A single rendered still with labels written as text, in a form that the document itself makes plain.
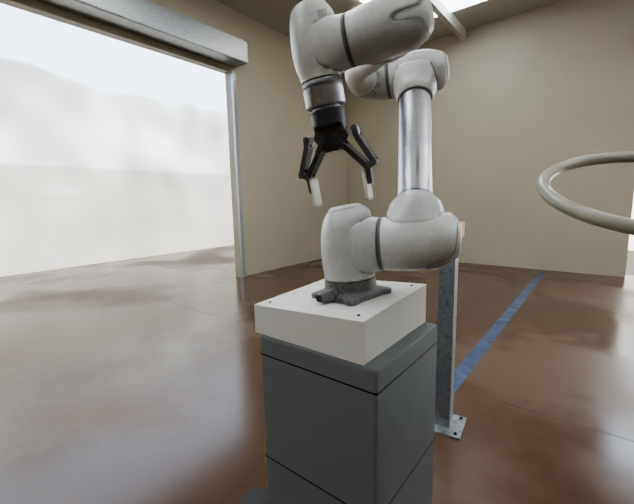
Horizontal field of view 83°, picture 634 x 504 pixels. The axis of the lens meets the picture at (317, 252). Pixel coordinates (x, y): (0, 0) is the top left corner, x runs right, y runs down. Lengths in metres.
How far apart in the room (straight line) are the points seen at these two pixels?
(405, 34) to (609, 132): 6.10
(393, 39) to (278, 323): 0.75
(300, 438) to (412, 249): 0.62
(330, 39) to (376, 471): 0.98
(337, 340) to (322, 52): 0.65
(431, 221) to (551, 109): 6.00
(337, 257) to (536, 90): 6.20
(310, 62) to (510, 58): 6.48
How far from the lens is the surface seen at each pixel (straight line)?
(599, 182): 6.75
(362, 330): 0.88
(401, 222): 0.99
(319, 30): 0.84
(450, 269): 1.88
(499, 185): 6.90
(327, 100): 0.82
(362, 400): 0.95
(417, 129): 1.18
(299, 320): 1.00
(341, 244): 1.00
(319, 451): 1.13
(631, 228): 0.90
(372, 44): 0.81
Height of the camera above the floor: 1.20
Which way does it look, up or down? 8 degrees down
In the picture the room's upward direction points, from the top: 1 degrees counter-clockwise
